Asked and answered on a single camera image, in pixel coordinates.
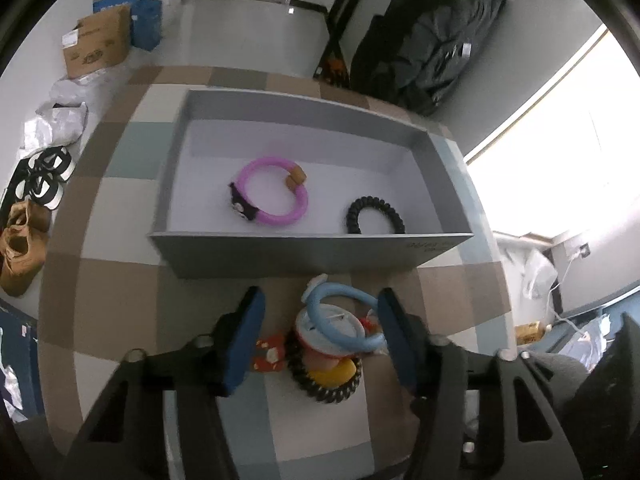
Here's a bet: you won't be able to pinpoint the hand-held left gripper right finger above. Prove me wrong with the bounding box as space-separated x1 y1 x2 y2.
377 288 583 480

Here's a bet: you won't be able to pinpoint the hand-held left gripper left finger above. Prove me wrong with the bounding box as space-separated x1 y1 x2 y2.
60 287 267 480

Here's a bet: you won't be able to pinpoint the red and clear pacifier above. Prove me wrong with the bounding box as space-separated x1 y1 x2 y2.
250 334 289 374

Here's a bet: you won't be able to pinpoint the red rimmed white round disc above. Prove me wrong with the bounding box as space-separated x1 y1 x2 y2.
294 305 367 359

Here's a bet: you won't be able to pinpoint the yellow duck hair clip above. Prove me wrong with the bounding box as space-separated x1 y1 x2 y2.
310 360 359 389

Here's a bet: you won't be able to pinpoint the light blue ring bracelet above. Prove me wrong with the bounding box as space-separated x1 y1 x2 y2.
301 274 389 356

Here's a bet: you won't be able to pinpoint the black spiral hair tie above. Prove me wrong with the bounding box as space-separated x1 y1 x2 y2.
287 344 364 406
345 195 406 235

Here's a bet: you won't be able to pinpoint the grey cardboard box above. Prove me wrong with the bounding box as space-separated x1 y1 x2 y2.
147 88 475 281

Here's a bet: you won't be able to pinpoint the yellow brown packet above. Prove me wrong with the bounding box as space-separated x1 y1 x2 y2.
515 322 547 346

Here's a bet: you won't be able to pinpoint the white plastic bag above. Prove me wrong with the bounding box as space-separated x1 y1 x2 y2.
499 239 559 302

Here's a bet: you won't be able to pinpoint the dark blue shoe box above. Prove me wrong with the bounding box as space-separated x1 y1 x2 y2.
0 300 42 422

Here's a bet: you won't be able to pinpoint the brown shoes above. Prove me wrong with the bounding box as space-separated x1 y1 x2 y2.
0 199 51 297

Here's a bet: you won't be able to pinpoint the window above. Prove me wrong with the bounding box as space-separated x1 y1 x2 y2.
462 25 640 241

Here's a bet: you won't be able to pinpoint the black and white sandals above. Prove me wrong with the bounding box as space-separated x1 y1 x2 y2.
14 145 76 212

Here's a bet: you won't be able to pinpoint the black and orange item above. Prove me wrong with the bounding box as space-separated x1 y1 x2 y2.
314 56 349 84

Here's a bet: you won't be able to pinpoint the crumpled white plastic bags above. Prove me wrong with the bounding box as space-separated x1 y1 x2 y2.
22 77 89 155

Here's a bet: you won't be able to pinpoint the black jacket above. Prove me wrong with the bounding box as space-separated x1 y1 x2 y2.
349 0 509 117

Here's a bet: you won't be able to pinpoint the brown cardboard box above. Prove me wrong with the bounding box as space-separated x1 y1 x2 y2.
62 7 134 80

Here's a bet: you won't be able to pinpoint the blue bag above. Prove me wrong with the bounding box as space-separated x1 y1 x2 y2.
130 0 164 51

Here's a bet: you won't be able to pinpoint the flat blue box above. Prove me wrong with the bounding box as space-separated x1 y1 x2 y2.
93 0 139 14

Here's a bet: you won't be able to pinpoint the pink ring bracelet with charms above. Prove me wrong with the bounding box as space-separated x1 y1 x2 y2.
229 156 310 228

